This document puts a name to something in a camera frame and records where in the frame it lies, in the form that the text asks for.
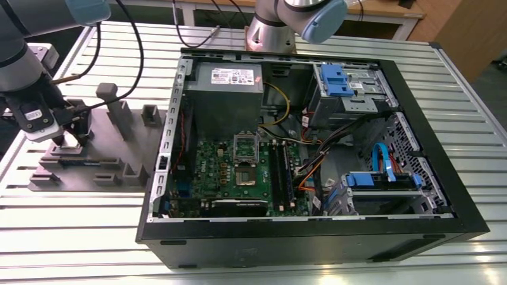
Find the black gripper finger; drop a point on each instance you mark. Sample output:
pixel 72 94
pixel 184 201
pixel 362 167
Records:
pixel 61 142
pixel 85 127

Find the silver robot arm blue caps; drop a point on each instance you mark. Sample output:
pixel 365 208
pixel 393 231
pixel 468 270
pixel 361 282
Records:
pixel 17 59

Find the CPU socket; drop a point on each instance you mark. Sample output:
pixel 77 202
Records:
pixel 246 177

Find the RAM stick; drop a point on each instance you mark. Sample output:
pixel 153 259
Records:
pixel 80 163

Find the grey parts rack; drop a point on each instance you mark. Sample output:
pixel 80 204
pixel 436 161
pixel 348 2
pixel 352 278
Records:
pixel 108 148

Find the green motherboard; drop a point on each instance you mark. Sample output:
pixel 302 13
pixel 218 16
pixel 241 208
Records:
pixel 198 166

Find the grey power supply unit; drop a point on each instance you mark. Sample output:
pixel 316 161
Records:
pixel 222 112

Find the metal locking lever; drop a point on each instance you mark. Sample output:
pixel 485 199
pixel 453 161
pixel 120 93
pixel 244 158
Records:
pixel 260 148

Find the black graphics card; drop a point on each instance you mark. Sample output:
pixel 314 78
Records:
pixel 238 207

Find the black RAM slot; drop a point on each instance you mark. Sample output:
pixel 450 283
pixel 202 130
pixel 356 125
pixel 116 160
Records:
pixel 276 178

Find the black PC case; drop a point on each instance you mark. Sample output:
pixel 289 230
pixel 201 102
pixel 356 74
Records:
pixel 277 243

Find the blue disk carrier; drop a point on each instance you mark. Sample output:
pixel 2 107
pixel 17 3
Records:
pixel 342 90
pixel 334 74

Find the grey metal drive cage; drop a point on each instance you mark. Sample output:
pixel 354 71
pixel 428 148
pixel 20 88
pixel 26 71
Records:
pixel 389 193
pixel 358 108

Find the hard disk in blue carrier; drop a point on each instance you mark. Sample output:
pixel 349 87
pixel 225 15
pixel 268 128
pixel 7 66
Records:
pixel 361 180

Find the black table corner cap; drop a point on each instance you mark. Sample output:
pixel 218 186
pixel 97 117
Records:
pixel 436 45

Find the wooden cabinet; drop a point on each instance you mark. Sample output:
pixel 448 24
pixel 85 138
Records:
pixel 468 35

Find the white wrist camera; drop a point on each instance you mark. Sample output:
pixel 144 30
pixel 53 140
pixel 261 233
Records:
pixel 34 114

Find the wooden desk white frame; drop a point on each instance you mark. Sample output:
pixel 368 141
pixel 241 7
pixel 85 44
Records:
pixel 397 12

